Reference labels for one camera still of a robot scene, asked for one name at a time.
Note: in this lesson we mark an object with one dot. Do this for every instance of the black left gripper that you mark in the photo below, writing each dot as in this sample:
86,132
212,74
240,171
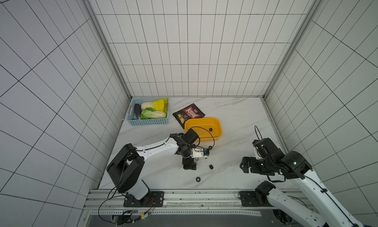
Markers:
188,167

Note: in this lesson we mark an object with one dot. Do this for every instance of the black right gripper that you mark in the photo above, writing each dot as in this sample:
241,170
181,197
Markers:
248,164

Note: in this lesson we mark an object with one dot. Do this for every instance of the yellow plastic storage box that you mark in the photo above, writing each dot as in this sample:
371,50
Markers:
201,127

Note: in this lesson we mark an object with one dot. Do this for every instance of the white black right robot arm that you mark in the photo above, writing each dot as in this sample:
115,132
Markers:
295,168

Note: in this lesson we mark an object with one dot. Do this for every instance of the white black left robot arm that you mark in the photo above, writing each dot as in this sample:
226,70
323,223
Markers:
126,167

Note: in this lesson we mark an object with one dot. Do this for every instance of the black red snack bag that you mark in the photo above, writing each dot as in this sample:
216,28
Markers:
188,113

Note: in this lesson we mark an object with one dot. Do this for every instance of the yellow toy cabbage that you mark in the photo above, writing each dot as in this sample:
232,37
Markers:
158,105

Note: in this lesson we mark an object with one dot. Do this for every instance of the green toy cabbage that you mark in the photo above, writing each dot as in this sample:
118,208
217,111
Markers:
150,113

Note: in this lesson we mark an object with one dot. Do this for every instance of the blue plastic basket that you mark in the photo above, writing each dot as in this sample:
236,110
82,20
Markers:
134,121

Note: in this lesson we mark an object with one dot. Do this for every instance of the purple toy eggplant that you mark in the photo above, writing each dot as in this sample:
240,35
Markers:
137,111

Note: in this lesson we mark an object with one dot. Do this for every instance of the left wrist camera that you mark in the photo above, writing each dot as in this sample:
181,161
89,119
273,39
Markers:
200,153

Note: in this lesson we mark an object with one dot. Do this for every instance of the aluminium mounting rail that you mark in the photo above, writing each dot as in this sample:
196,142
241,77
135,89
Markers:
195,208

